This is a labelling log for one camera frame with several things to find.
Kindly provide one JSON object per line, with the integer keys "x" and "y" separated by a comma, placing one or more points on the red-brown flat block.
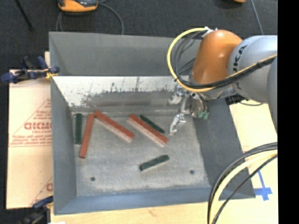
{"x": 147, "y": 129}
{"x": 86, "y": 136}
{"x": 114, "y": 126}

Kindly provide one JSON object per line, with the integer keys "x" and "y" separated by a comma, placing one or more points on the brown cardboard board red print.
{"x": 28, "y": 148}

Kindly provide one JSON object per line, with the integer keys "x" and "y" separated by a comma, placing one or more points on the dark green flat block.
{"x": 154, "y": 162}
{"x": 78, "y": 128}
{"x": 152, "y": 124}

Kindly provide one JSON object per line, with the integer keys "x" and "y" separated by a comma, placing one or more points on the grey metal bin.
{"x": 130, "y": 171}

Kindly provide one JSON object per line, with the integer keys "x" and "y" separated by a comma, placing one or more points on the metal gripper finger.
{"x": 177, "y": 122}
{"x": 177, "y": 96}

